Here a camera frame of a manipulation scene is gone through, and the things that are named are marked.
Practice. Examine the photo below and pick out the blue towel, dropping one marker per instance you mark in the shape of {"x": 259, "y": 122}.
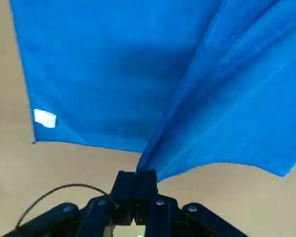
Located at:
{"x": 113, "y": 74}

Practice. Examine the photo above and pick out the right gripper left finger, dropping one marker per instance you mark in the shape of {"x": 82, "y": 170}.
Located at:
{"x": 101, "y": 209}

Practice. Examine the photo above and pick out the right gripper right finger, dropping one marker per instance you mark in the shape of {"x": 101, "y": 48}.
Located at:
{"x": 162, "y": 212}

